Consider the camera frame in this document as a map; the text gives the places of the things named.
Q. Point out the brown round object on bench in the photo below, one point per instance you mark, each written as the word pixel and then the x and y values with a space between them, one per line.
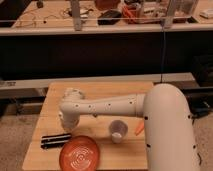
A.
pixel 106 4

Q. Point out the orange round plate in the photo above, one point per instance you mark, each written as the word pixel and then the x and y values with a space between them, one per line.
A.
pixel 80 153

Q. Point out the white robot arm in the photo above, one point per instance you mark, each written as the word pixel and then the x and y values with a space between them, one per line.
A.
pixel 169 135

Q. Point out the grey metal post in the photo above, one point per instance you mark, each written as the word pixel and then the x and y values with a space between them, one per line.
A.
pixel 171 8
pixel 75 8

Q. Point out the orange tool on bench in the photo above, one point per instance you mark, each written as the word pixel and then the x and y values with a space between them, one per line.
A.
pixel 129 15

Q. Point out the grey metal post right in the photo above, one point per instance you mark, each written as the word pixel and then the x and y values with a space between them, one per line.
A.
pixel 171 8

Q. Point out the grey metal post left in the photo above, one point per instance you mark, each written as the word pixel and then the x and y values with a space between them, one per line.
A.
pixel 75 8

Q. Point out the white paper cup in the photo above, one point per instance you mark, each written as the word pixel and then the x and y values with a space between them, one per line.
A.
pixel 118 130

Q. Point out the orange toy carrot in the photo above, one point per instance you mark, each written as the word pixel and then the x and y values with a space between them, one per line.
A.
pixel 139 128

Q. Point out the black power adapter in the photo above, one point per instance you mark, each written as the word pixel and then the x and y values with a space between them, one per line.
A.
pixel 200 108

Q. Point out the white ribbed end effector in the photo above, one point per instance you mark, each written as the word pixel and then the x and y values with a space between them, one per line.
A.
pixel 68 117

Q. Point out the black object on bench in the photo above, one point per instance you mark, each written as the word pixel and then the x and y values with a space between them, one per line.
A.
pixel 109 17

